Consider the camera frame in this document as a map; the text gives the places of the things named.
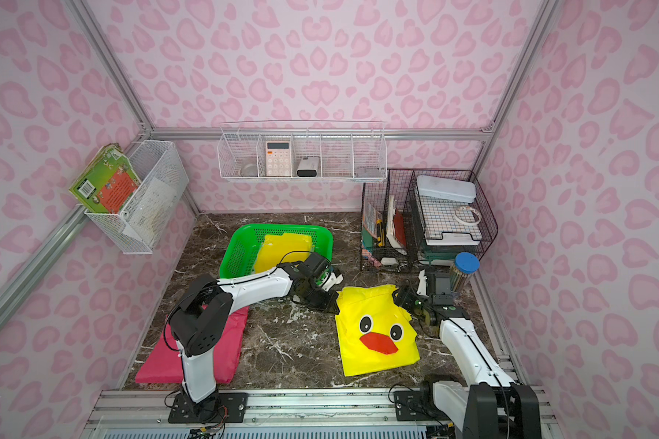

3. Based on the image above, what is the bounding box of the white plastic box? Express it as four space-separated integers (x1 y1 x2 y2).
417 175 476 203

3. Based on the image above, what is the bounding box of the blue lid pencil jar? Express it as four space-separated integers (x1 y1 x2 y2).
448 252 481 300

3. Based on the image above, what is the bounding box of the white wire wall shelf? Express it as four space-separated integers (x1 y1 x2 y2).
217 123 388 183

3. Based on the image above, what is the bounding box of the green plastic basket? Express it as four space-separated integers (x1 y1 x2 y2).
219 223 334 279

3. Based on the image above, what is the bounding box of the green and red booklet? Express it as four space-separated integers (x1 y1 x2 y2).
70 143 141 214

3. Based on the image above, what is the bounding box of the black wire file rack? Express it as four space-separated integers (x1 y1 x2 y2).
360 168 417 273

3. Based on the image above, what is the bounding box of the white calculator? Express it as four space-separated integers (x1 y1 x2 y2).
265 141 292 177

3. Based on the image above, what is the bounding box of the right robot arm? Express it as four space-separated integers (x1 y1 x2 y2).
393 272 542 438

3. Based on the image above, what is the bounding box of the pink raincoat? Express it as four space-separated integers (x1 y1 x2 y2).
135 307 249 384

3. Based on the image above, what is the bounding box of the black wire tray stack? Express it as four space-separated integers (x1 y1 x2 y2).
407 169 499 266

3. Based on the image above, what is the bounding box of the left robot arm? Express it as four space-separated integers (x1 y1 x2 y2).
168 252 343 405

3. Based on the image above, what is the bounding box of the yellow duck face raincoat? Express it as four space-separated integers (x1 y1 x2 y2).
335 285 420 377

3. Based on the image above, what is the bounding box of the white wire wall basket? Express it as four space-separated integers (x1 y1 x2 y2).
86 140 190 254

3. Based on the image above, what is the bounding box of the white tape ring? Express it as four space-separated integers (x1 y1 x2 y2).
453 205 483 227

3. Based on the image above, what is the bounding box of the small grey device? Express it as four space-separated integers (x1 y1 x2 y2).
296 157 321 177

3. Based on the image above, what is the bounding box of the plain yellow raincoat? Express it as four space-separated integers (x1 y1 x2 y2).
253 233 314 274

